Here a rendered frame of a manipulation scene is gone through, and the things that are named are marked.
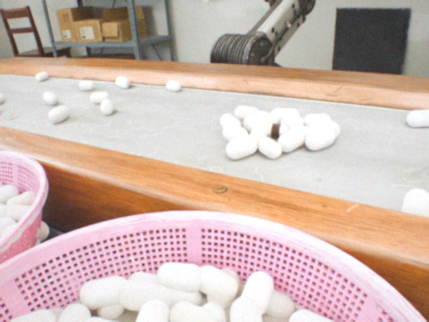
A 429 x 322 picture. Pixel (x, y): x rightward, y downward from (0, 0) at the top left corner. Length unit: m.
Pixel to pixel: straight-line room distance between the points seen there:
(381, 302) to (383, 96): 0.41
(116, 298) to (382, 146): 0.32
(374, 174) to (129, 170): 0.24
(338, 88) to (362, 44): 1.93
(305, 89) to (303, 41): 2.06
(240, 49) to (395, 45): 1.68
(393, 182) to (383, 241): 0.13
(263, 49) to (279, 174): 0.62
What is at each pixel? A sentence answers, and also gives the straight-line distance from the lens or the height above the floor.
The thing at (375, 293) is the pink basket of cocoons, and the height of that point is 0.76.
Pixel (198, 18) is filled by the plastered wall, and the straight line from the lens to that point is 3.03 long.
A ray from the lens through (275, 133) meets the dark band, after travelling 0.43.
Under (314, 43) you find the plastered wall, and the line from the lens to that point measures 2.63.
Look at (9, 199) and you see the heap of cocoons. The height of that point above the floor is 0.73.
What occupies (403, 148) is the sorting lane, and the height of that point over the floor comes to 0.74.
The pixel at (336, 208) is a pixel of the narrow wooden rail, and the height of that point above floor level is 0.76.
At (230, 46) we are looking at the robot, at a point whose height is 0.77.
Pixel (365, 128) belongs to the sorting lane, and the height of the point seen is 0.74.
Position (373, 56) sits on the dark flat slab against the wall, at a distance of 2.51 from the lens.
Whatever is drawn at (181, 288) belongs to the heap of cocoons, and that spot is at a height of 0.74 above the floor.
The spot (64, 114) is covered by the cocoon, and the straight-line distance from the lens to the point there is 0.60.
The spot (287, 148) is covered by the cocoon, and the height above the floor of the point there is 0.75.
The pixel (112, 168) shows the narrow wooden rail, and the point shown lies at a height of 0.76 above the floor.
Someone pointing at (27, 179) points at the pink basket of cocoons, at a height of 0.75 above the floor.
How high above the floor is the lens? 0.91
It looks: 26 degrees down
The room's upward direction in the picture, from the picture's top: 4 degrees counter-clockwise
